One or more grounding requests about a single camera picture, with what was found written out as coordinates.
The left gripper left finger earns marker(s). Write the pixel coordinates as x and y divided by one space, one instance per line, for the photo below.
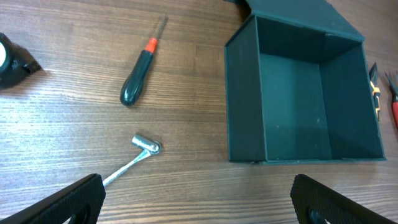
80 202

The dark green open box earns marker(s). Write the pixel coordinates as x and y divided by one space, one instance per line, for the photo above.
298 88

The orange black long-nose pliers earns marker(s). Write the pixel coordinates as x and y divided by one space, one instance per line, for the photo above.
373 76

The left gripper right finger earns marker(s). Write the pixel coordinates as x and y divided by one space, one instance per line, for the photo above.
316 203

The red-handled wire stripper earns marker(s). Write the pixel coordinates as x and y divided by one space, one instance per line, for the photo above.
392 80

